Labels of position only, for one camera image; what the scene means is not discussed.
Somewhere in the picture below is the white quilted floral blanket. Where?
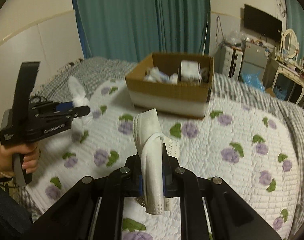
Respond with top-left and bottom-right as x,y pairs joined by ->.
24,79 -> 304,240

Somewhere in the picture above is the white oval mirror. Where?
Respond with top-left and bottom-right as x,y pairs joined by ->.
280,29 -> 300,58

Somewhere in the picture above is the white face mask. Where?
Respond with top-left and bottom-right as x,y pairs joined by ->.
133,109 -> 181,215

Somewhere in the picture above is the dark bordered packet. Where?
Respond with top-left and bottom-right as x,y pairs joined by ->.
178,60 -> 202,83

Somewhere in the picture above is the white knotted cloth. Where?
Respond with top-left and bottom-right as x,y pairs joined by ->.
68,76 -> 94,142

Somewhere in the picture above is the grey checked bedsheet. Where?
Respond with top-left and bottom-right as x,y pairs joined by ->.
17,56 -> 304,240

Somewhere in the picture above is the narrow teal curtain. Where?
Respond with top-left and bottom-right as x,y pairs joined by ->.
282,0 -> 304,63

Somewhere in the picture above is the black wall television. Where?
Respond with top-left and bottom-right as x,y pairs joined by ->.
243,4 -> 283,42

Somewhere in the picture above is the white plastic bag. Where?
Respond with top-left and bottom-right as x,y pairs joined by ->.
144,66 -> 162,82

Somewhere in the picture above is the person's left forearm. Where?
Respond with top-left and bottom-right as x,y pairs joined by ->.
0,144 -> 34,239

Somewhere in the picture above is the wide teal curtain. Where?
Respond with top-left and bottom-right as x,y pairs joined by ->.
71,0 -> 211,63

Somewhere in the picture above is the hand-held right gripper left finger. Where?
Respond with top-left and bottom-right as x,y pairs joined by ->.
29,155 -> 145,240

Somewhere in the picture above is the white dressing table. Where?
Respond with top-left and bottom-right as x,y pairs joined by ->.
263,55 -> 304,105

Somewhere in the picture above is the blue storage box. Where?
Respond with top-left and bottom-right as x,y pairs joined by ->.
273,80 -> 296,100

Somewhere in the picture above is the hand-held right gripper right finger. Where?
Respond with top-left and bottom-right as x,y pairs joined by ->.
162,142 -> 282,240

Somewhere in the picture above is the clear plastic bag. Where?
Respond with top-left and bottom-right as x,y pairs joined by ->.
223,30 -> 243,47

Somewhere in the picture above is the blue white tube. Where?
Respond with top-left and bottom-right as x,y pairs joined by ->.
159,71 -> 173,82

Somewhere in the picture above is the small grey fridge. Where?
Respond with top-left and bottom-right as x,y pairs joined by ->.
240,40 -> 271,83

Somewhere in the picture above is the blue plastic bag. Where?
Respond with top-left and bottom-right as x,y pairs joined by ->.
240,71 -> 266,92

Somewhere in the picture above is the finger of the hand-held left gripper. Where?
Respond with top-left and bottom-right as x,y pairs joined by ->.
54,102 -> 74,111
56,106 -> 90,120

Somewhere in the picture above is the person's left hand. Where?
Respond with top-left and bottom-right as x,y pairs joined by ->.
0,144 -> 41,175

